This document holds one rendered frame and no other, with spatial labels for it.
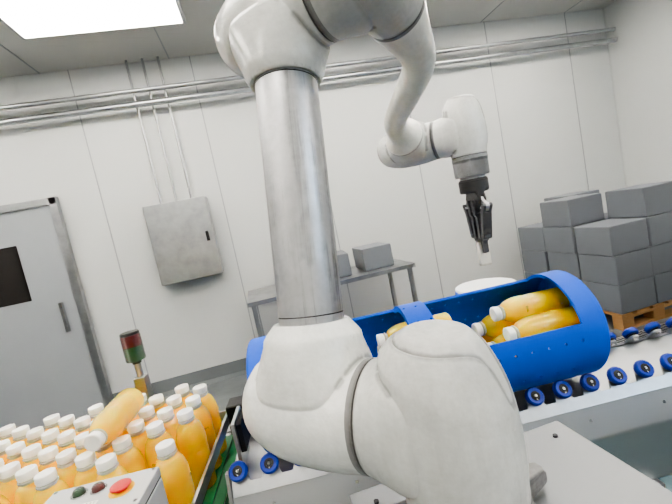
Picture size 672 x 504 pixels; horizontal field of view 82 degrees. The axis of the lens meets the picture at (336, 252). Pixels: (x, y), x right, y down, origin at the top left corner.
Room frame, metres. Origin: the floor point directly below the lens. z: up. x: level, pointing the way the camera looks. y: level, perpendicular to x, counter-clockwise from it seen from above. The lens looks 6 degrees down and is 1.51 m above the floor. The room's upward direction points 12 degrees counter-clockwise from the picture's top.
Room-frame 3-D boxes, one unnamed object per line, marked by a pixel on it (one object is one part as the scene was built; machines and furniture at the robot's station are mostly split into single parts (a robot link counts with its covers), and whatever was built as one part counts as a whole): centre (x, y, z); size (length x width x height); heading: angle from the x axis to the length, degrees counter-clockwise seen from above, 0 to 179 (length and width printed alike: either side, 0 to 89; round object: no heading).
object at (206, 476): (0.96, 0.42, 0.96); 0.40 x 0.01 x 0.03; 4
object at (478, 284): (1.80, -0.66, 1.03); 0.28 x 0.28 x 0.01
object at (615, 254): (3.91, -2.60, 0.59); 1.20 x 0.80 x 1.19; 11
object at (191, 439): (0.94, 0.46, 0.99); 0.07 x 0.07 x 0.19
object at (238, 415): (0.97, 0.34, 0.99); 0.10 x 0.02 x 0.12; 4
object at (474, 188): (1.03, -0.39, 1.48); 0.08 x 0.07 x 0.09; 4
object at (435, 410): (0.47, -0.09, 1.24); 0.18 x 0.16 x 0.22; 59
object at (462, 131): (1.04, -0.38, 1.67); 0.13 x 0.11 x 0.16; 59
